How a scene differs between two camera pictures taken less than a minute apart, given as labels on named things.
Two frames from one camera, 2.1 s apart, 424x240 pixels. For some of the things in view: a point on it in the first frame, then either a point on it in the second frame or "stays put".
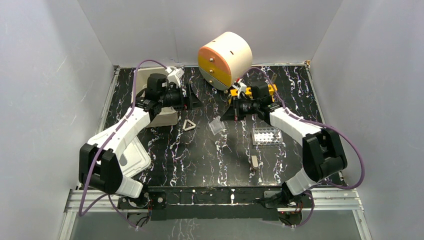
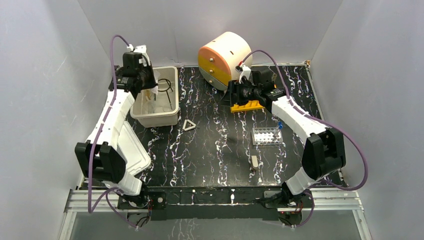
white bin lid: [133, 158] stays put
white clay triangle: [192, 127] stays put
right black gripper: [229, 115] → [234, 87]
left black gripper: [185, 98] → [145, 81]
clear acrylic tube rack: [266, 135] stays put
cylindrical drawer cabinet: [226, 58] stays put
